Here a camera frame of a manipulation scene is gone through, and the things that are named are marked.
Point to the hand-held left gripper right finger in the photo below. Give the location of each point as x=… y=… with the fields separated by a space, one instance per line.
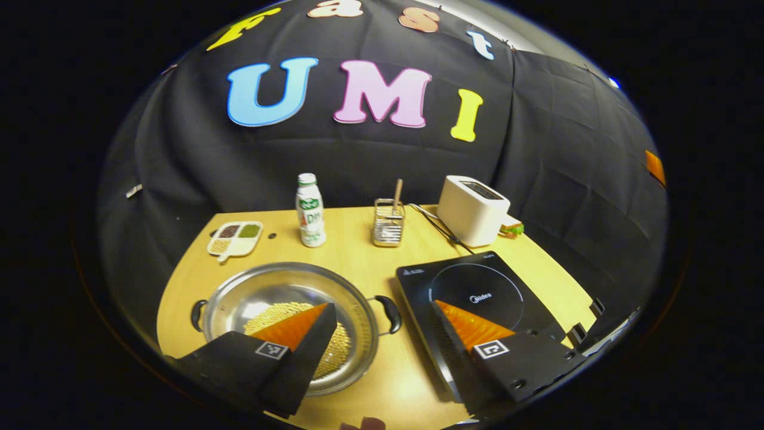
x=456 y=358

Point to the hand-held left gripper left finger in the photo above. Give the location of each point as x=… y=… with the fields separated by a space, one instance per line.
x=310 y=364

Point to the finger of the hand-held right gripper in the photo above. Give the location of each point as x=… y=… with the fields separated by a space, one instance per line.
x=655 y=167

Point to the black induction cooktop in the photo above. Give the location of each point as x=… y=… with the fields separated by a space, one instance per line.
x=477 y=280

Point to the pile of soybeans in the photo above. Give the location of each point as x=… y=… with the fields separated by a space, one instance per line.
x=268 y=319

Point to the black backdrop cloth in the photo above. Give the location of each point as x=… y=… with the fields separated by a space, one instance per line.
x=567 y=149

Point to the black table clamp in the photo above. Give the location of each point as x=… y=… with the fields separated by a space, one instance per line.
x=577 y=334
x=597 y=307

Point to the sandwich with lettuce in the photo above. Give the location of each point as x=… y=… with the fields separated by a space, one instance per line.
x=514 y=229

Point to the white toaster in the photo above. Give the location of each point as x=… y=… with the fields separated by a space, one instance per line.
x=468 y=215

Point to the white divided seasoning dish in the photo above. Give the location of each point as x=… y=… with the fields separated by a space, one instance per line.
x=236 y=239

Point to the white drink bottle green label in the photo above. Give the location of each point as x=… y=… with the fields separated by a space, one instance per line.
x=310 y=215

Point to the wooden stick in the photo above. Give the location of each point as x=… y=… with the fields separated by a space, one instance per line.
x=397 y=194

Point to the silver metal clip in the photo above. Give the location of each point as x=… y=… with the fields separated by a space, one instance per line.
x=134 y=191

